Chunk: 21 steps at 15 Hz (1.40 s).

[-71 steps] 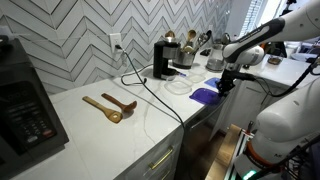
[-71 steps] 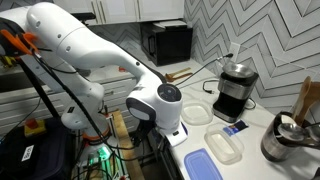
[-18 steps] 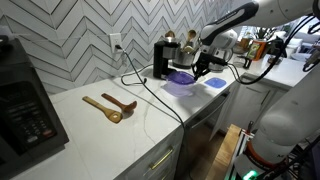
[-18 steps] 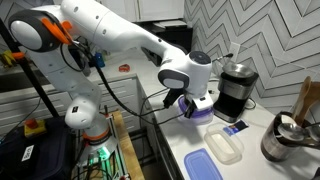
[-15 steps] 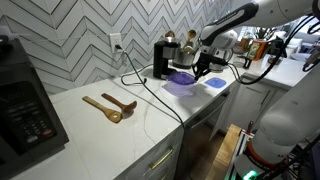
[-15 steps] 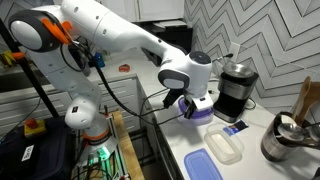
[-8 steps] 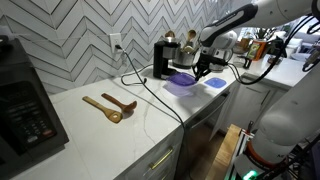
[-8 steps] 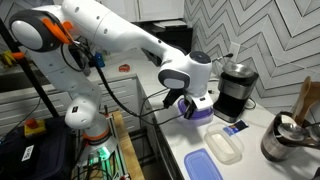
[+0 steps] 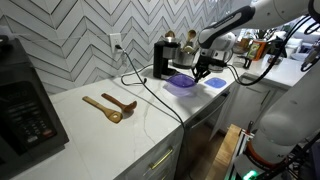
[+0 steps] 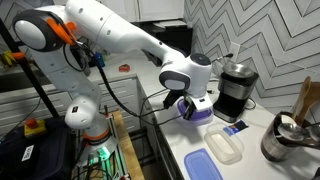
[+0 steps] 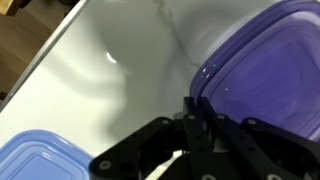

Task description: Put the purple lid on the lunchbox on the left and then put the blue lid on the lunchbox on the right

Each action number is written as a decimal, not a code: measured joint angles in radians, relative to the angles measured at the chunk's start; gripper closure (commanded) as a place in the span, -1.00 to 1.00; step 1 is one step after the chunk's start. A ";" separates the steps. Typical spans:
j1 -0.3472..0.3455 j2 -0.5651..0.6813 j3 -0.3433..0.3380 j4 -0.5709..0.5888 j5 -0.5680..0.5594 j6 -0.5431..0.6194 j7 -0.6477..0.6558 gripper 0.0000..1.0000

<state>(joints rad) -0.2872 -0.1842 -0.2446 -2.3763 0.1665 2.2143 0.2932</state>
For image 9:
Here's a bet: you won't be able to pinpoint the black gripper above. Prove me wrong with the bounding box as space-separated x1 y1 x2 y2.
193 56 214 84

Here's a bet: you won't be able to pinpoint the purple plastic bowl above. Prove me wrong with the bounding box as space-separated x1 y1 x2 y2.
165 73 198 89

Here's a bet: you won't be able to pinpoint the steel utensil holder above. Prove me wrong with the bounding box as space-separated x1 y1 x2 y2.
172 46 198 70

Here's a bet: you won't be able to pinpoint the white electric kettle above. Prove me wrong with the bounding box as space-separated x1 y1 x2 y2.
213 31 237 73

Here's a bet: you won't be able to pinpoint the black coffee maker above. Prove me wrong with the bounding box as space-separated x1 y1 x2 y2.
152 39 183 81

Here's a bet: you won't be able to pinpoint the black phone stand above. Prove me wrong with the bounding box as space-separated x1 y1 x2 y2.
237 54 253 70

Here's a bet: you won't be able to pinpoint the amber glass jar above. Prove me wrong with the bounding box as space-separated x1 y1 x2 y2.
240 34 252 51

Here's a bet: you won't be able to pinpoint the white base cabinet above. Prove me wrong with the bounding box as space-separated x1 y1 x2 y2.
211 79 294 141

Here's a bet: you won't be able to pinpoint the orange carton box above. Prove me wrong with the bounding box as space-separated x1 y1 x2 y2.
247 39 268 62

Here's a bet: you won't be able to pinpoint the dark wooden spoon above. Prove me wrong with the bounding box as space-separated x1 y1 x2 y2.
101 92 138 114

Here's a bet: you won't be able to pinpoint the wooden cart top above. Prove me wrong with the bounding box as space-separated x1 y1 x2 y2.
204 123 243 180

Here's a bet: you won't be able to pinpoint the light wooden slotted spatula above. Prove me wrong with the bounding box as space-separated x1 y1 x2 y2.
82 95 124 124

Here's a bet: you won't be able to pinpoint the black microwave oven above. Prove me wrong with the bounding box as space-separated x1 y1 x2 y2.
0 38 70 174

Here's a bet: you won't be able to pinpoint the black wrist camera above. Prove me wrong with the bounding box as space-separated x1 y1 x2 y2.
209 58 228 68

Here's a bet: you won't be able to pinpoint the black coffee maker cord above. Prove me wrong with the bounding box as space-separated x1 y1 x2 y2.
120 64 155 86

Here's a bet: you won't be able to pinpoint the aluminium robot stand frame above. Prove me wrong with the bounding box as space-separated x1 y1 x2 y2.
228 128 256 180

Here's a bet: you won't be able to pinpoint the long black power cable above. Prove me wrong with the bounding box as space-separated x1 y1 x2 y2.
114 44 187 141

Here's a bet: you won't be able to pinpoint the white wall outlet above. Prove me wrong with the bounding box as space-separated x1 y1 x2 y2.
109 32 124 54

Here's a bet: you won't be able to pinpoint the gold drawer handle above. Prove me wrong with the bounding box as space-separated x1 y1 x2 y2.
148 146 175 171

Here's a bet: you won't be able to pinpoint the white drawer cabinet gold handles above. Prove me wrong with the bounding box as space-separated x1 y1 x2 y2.
114 128 185 180

